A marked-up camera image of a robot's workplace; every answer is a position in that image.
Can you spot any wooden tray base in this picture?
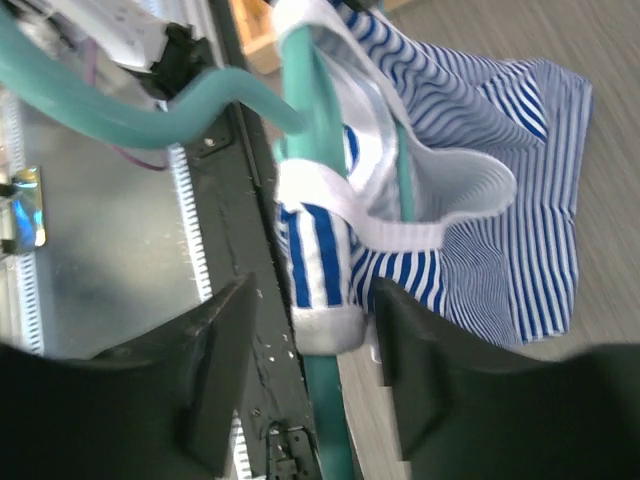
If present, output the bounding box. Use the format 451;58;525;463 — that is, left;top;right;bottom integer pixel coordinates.
231;1;406;75

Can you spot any blue white striped tank top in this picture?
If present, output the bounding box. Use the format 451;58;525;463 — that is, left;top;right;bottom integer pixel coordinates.
272;1;593;355

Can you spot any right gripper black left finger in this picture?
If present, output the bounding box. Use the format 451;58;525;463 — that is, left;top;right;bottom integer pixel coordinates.
1;275;257;479

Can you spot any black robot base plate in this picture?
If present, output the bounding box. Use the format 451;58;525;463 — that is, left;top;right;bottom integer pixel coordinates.
188;103;313;479

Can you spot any white slotted cable duct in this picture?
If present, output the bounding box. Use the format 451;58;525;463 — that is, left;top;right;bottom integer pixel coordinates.
169;145;252;479

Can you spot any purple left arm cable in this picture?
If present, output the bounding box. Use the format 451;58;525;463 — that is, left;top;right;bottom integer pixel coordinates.
84;37;169;174

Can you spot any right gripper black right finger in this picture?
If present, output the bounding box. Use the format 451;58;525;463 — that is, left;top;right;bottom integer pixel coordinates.
374;279;639;480

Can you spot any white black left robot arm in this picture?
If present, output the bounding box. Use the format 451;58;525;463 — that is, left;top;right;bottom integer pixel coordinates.
1;1;214;101

